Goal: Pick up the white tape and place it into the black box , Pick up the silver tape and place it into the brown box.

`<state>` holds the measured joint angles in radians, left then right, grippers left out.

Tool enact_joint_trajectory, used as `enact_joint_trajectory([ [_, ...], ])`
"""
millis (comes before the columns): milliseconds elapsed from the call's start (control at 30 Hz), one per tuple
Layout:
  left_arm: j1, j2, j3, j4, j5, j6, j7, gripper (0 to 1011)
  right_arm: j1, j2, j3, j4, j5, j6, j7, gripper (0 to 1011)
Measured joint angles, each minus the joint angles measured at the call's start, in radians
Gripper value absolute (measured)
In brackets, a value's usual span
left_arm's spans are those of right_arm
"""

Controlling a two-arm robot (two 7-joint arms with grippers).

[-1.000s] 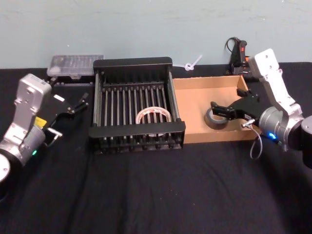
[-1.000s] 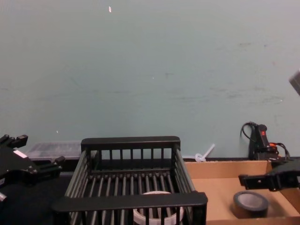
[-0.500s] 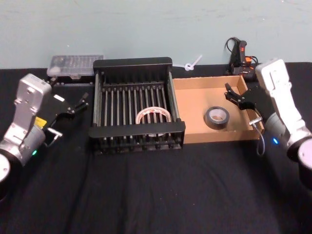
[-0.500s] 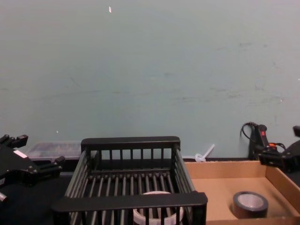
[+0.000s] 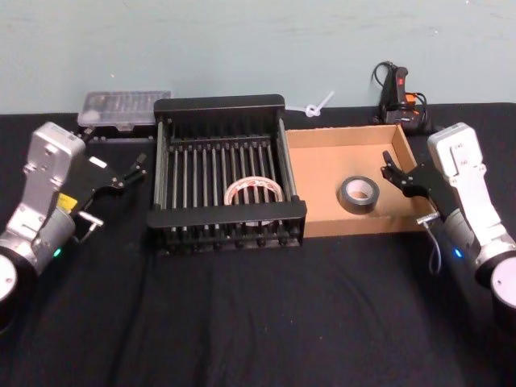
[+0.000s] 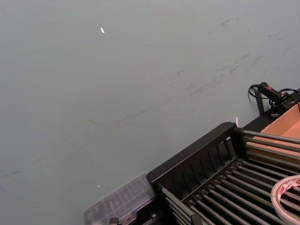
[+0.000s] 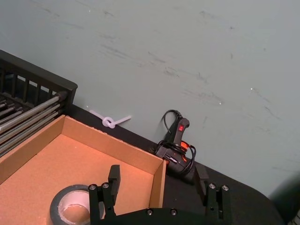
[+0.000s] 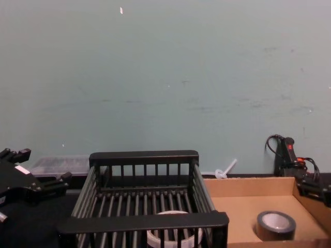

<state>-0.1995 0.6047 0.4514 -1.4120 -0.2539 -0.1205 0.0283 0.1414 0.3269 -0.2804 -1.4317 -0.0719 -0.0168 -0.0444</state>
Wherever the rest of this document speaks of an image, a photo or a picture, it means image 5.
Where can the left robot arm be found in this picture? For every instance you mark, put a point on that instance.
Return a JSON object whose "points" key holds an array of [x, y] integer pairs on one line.
{"points": [[44, 157]]}

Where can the shallow brown cardboard tray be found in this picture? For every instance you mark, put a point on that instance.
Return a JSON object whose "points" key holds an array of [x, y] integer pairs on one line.
{"points": [[322, 161]]}

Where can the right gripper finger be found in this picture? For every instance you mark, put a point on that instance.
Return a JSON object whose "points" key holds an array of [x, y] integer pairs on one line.
{"points": [[397, 177]]}

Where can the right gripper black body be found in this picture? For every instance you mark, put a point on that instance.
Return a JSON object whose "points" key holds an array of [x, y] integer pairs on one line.
{"points": [[427, 181]]}

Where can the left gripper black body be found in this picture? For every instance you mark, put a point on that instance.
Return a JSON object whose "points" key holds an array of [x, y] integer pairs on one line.
{"points": [[90, 181]]}

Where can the white tape roll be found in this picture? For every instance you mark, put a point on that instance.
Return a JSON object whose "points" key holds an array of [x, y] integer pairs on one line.
{"points": [[231, 193]]}

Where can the plain pale wall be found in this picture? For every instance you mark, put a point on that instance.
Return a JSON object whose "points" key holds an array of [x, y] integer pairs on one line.
{"points": [[242, 44]]}

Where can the black table cloth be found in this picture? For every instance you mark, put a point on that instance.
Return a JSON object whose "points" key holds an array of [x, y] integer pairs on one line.
{"points": [[258, 314]]}

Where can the black rack with steel bars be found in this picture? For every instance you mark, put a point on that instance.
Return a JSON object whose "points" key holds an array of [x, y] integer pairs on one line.
{"points": [[225, 217]]}

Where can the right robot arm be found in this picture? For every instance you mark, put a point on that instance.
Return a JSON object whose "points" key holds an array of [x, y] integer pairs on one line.
{"points": [[455, 153]]}

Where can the silver tape roll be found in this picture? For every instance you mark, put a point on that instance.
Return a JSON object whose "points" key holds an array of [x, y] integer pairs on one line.
{"points": [[346, 199]]}

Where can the clear plastic case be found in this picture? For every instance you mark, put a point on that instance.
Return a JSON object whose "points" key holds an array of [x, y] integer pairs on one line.
{"points": [[121, 106]]}

